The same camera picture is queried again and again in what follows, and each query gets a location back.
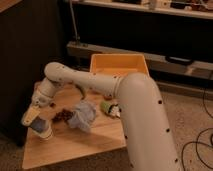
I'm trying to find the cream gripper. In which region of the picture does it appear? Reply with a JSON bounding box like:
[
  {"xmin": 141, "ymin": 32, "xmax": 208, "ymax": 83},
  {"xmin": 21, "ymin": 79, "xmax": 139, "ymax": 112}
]
[{"xmin": 21, "ymin": 105, "xmax": 40, "ymax": 126}]

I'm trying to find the blue sponge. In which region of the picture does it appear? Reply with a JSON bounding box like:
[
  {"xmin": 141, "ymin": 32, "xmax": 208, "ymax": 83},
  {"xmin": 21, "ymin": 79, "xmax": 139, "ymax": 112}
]
[{"xmin": 30, "ymin": 117, "xmax": 46, "ymax": 133}]

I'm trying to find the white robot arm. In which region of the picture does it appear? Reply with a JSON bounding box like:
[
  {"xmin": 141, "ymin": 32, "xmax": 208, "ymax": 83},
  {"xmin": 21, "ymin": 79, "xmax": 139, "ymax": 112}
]
[{"xmin": 21, "ymin": 62, "xmax": 182, "ymax": 171}]

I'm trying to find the white paper cup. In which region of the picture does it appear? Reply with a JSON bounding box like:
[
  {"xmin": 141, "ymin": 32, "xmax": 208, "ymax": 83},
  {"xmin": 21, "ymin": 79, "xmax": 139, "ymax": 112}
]
[{"xmin": 30, "ymin": 119, "xmax": 53, "ymax": 139}]

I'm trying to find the green chili pepper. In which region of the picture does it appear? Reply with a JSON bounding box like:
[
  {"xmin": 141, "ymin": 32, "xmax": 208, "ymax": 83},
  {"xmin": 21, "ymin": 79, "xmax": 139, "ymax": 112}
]
[{"xmin": 75, "ymin": 85, "xmax": 86, "ymax": 100}]

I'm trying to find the light blue cloth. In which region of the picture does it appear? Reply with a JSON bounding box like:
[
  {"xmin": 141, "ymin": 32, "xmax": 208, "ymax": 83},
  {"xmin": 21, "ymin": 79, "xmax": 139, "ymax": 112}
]
[{"xmin": 67, "ymin": 100, "xmax": 96, "ymax": 133}]

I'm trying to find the orange round toy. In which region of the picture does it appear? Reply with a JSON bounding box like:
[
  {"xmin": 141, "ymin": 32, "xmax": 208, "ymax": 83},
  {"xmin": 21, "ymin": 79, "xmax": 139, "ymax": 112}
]
[{"xmin": 103, "ymin": 95, "xmax": 113, "ymax": 100}]

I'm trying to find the wooden table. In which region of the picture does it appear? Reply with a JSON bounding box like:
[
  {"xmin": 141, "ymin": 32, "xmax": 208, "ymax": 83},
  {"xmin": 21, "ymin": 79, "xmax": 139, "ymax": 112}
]
[{"xmin": 22, "ymin": 91, "xmax": 125, "ymax": 169}]

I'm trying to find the green white brush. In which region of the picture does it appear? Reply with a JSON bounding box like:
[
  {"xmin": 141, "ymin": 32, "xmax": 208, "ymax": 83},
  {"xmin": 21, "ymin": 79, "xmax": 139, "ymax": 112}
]
[{"xmin": 100, "ymin": 101, "xmax": 120, "ymax": 118}]

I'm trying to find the metal vertical pole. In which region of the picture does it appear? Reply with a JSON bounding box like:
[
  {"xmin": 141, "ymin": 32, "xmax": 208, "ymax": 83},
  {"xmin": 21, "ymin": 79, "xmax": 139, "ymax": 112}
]
[{"xmin": 69, "ymin": 0, "xmax": 81, "ymax": 45}]

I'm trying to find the yellow plastic bin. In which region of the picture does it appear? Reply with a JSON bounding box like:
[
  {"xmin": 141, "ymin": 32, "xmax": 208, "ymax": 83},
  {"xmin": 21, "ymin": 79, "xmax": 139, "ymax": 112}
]
[{"xmin": 90, "ymin": 54, "xmax": 149, "ymax": 76}]

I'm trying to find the upper wooden shelf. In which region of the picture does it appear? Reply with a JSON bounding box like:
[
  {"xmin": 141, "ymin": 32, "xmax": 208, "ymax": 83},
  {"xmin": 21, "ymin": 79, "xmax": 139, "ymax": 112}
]
[{"xmin": 64, "ymin": 0, "xmax": 213, "ymax": 20}]

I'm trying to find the grey metal rail beam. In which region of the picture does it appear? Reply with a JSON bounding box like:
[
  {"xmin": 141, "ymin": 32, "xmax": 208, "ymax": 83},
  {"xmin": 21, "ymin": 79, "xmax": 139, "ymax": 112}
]
[{"xmin": 66, "ymin": 41, "xmax": 213, "ymax": 79}]

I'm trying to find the black cable on floor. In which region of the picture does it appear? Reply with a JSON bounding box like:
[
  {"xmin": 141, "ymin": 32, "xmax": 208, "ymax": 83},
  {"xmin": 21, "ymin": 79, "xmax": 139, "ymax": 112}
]
[{"xmin": 181, "ymin": 87, "xmax": 213, "ymax": 171}]

